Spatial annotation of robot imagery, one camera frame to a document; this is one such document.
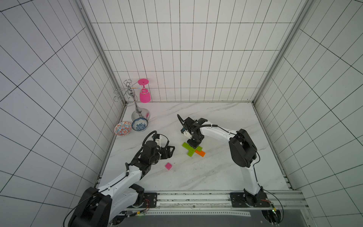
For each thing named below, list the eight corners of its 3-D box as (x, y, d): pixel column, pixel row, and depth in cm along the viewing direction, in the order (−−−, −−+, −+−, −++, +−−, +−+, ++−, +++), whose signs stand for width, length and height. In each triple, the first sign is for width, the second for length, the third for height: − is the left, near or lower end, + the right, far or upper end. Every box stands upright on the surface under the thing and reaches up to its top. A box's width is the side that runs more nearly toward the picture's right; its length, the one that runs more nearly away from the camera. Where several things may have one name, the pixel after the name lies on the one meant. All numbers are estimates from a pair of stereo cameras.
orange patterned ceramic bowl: (113, 135, 99) (111, 133, 96) (117, 123, 106) (116, 121, 103) (129, 135, 99) (128, 133, 96) (132, 123, 106) (131, 121, 103)
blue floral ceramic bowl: (131, 131, 101) (130, 128, 99) (134, 120, 108) (133, 117, 105) (146, 131, 101) (145, 128, 99) (148, 120, 108) (147, 117, 105)
